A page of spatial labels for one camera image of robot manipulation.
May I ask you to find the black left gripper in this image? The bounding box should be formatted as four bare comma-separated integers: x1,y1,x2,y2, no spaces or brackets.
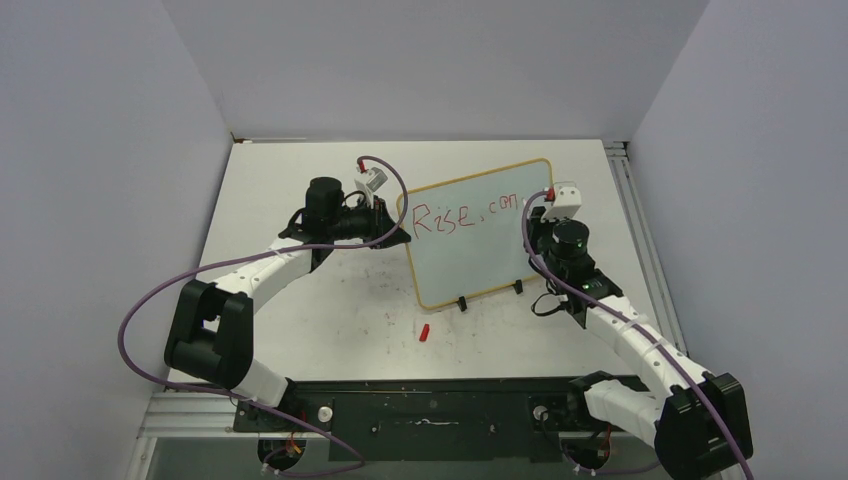
327,195,410,249

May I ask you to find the yellow-framed whiteboard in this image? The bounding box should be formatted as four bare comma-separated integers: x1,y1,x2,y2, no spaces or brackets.
402,158,553,310

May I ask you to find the red marker cap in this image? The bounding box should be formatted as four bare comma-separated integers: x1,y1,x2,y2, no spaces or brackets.
418,324,430,343

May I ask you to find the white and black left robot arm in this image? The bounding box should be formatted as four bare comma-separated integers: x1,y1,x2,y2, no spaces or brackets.
164,169,411,431

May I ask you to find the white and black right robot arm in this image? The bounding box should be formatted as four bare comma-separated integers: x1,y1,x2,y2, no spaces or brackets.
521,206,753,479

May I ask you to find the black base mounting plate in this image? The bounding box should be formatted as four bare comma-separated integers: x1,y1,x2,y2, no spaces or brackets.
225,376,631,464

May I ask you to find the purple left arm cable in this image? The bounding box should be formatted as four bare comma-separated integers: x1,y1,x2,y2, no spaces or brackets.
117,155,409,478

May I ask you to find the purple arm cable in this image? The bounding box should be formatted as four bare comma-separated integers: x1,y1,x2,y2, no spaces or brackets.
520,190,757,480
117,155,409,478

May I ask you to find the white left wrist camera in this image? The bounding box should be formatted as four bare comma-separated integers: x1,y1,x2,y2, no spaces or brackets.
354,167,388,195

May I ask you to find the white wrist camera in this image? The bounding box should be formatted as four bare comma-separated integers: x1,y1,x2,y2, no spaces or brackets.
354,167,388,195
541,181,582,223

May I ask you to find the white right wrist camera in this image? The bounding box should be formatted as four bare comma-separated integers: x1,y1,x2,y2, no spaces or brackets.
541,181,582,223

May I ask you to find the black-footed wire whiteboard stand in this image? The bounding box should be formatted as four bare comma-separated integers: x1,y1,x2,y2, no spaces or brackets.
455,279,524,312

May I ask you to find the aluminium frame rail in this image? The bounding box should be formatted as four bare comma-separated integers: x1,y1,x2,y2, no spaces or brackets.
603,141,688,354

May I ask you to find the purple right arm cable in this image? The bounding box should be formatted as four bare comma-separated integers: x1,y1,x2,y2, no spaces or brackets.
520,190,757,480

